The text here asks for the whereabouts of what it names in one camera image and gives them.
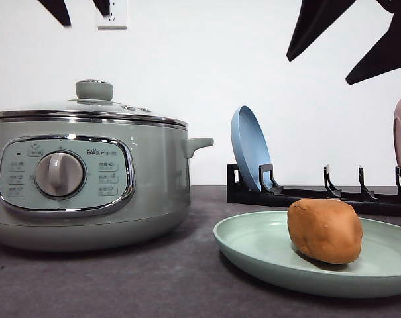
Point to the brown potato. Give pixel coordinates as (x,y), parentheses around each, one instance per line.
(327,229)

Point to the white wall socket left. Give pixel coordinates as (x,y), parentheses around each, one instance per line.
(117,18)

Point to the green plate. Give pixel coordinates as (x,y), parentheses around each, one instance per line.
(259,246)

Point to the black plate rack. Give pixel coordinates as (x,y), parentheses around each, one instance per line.
(273,195)

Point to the glass steamer lid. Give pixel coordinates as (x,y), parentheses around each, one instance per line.
(94,100)

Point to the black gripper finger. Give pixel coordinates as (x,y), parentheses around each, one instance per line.
(103,6)
(59,9)

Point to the blue plate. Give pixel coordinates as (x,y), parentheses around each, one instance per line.
(250,146)

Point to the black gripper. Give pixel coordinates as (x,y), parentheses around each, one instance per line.
(315,17)

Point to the green electric steamer pot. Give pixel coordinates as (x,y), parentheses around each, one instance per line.
(92,185)

